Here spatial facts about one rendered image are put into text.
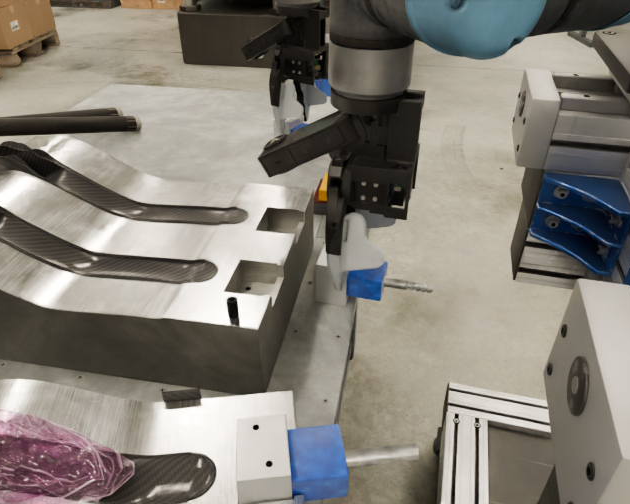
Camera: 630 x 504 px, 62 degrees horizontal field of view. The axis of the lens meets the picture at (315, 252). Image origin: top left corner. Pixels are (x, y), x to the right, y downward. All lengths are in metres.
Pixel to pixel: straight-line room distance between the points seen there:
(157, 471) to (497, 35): 0.37
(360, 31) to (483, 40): 0.13
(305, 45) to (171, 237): 0.45
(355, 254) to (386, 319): 1.27
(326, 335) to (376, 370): 1.06
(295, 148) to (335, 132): 0.05
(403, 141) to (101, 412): 0.34
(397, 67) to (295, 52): 0.45
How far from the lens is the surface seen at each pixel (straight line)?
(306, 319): 0.59
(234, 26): 4.53
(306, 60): 0.90
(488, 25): 0.36
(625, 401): 0.30
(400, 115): 0.49
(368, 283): 0.58
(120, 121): 1.10
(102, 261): 0.59
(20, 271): 0.57
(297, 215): 0.62
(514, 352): 1.79
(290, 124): 0.97
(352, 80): 0.47
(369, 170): 0.50
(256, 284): 0.54
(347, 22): 0.46
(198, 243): 0.57
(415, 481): 1.42
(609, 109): 0.73
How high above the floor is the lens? 1.20
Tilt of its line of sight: 35 degrees down
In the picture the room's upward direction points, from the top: straight up
